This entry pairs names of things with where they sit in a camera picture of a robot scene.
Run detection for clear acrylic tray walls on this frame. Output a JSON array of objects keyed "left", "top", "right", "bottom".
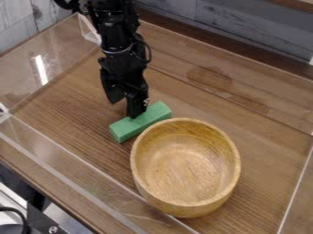
[{"left": 0, "top": 12, "right": 313, "bottom": 234}]

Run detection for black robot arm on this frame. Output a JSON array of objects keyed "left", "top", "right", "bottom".
[{"left": 54, "top": 0, "right": 151, "bottom": 119}]

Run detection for black metal table bracket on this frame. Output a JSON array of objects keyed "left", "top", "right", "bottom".
[{"left": 27, "top": 205, "right": 68, "bottom": 234}]

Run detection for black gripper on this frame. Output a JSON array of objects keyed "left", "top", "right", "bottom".
[{"left": 98, "top": 39, "right": 151, "bottom": 119}]

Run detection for brown wooden bowl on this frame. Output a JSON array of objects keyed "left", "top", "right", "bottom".
[{"left": 130, "top": 118, "right": 241, "bottom": 218}]

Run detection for green rectangular block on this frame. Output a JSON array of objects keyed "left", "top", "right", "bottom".
[{"left": 108, "top": 101, "right": 173, "bottom": 144}]

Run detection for clear acrylic corner bracket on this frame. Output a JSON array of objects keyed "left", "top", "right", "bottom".
[{"left": 78, "top": 15, "right": 102, "bottom": 45}]

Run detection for black cable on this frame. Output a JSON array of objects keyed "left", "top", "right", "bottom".
[{"left": 0, "top": 206, "right": 31, "bottom": 234}]

